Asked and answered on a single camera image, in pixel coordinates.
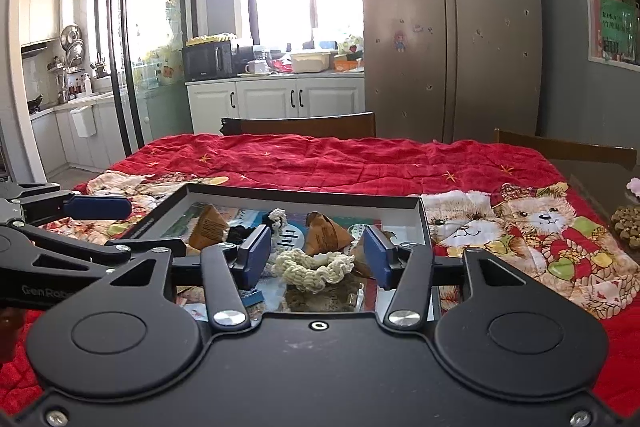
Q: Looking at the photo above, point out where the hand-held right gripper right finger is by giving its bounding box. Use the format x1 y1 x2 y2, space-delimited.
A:
363 226 533 332

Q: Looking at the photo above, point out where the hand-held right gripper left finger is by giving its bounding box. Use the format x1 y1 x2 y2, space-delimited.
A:
107 224 273 332

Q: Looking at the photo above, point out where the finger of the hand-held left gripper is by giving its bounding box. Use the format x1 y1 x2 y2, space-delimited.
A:
0 226 189 277
0 181 134 228

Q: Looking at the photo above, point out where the black white-edged crochet scrunchie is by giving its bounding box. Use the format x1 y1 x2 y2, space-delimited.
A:
224 206 289 253

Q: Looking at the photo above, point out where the cream crochet scrunchie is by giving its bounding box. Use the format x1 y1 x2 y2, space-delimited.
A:
273 249 355 293

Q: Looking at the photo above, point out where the brown white-edged crochet scrunchie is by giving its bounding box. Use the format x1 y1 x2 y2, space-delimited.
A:
284 281 365 314

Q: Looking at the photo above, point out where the black shallow box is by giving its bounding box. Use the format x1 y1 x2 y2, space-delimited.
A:
117 184 444 324

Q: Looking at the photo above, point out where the person's left hand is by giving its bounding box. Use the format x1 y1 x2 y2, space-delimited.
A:
0 307 27 364

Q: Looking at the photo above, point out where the printed paper sheet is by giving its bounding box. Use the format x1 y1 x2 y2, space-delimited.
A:
175 202 387 316

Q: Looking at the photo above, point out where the white hanging bin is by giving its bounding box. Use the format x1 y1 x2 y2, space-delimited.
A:
69 105 97 138

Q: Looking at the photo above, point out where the red printed blanket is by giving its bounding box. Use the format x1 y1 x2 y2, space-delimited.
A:
0 132 640 389

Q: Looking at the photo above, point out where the white kitchen cabinet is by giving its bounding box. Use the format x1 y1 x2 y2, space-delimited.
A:
184 74 366 138

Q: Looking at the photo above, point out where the steel pot lid rack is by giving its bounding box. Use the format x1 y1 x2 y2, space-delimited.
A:
59 24 84 71

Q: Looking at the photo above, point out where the black microwave oven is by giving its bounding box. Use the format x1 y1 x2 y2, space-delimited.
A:
181 39 235 83

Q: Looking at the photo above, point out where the black-framed sliding glass door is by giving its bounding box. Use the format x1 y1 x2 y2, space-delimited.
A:
92 0 199 158

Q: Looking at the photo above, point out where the yellow lace cloth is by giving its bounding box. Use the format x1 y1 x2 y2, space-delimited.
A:
185 33 236 48

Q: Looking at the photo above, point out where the cream plastic container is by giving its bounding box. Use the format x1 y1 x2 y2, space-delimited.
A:
289 50 334 74

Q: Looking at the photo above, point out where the silver refrigerator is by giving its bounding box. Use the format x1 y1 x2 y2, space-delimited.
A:
355 0 544 143

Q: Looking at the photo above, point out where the green wall poster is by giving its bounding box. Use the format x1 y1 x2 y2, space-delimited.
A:
598 0 639 60

